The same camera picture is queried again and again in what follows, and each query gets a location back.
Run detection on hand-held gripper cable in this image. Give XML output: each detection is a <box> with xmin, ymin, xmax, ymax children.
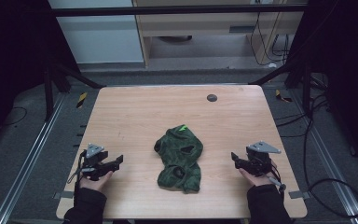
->
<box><xmin>66</xmin><ymin>150</ymin><xmax>97</xmax><ymax>185</ymax></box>
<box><xmin>265</xmin><ymin>164</ymin><xmax>288</xmax><ymax>193</ymax></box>

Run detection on black frame crossbar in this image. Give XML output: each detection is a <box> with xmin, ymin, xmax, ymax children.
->
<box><xmin>50</xmin><ymin>3</ymin><xmax>310</xmax><ymax>18</ymax></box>

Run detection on green camouflage garment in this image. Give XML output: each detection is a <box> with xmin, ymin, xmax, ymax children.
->
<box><xmin>153</xmin><ymin>124</ymin><xmax>205</xmax><ymax>194</ymax></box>

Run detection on person's left hand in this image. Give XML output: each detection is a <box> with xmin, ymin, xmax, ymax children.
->
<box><xmin>78</xmin><ymin>170</ymin><xmax>115</xmax><ymax>193</ymax></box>

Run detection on black metal stand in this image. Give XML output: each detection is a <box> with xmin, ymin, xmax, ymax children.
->
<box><xmin>247</xmin><ymin>60</ymin><xmax>313</xmax><ymax>117</ymax></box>
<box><xmin>42</xmin><ymin>60</ymin><xmax>107</xmax><ymax>123</ymax></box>

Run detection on grey tape strip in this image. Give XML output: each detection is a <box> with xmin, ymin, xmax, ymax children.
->
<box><xmin>288</xmin><ymin>189</ymin><xmax>311</xmax><ymax>201</ymax></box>
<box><xmin>52</xmin><ymin>190</ymin><xmax>76</xmax><ymax>201</ymax></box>

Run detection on yellow black striped tape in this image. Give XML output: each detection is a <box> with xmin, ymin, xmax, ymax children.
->
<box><xmin>274</xmin><ymin>89</ymin><xmax>294</xmax><ymax>104</ymax></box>
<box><xmin>76</xmin><ymin>91</ymin><xmax>89</xmax><ymax>109</ymax></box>

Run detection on person's right hand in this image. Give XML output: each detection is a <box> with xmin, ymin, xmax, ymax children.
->
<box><xmin>238</xmin><ymin>159</ymin><xmax>278</xmax><ymax>188</ymax></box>

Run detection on left hand-held gripper cable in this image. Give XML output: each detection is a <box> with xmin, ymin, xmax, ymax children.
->
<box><xmin>66</xmin><ymin>150</ymin><xmax>97</xmax><ymax>185</ymax></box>

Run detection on black hanging desk cables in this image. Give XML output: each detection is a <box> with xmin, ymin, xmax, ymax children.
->
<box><xmin>249</xmin><ymin>11</ymin><xmax>291</xmax><ymax>67</ymax></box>

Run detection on thin black floor cable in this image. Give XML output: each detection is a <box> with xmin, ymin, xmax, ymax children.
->
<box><xmin>1</xmin><ymin>105</ymin><xmax>29</xmax><ymax>127</ymax></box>

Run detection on white cabinet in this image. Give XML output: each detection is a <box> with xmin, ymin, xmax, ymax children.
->
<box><xmin>48</xmin><ymin>0</ymin><xmax>145</xmax><ymax>64</ymax></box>

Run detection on metal floor rail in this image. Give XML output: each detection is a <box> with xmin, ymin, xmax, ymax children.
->
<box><xmin>0</xmin><ymin>92</ymin><xmax>67</xmax><ymax>224</ymax></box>
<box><xmin>291</xmin><ymin>91</ymin><xmax>358</xmax><ymax>224</ymax></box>

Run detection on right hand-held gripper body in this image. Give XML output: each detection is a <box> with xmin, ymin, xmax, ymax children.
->
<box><xmin>244</xmin><ymin>140</ymin><xmax>282</xmax><ymax>177</ymax></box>

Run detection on right hand-held gripper cable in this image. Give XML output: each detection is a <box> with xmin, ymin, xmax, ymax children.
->
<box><xmin>265</xmin><ymin>164</ymin><xmax>288</xmax><ymax>193</ymax></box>

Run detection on black floor cable loop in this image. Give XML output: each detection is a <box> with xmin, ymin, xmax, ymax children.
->
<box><xmin>274</xmin><ymin>92</ymin><xmax>358</xmax><ymax>219</ymax></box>

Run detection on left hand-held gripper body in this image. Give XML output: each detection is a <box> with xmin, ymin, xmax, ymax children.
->
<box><xmin>79</xmin><ymin>142</ymin><xmax>117</xmax><ymax>182</ymax></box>

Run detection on light wooden desk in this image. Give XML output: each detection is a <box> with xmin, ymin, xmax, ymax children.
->
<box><xmin>131</xmin><ymin>0</ymin><xmax>309</xmax><ymax>68</ymax></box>

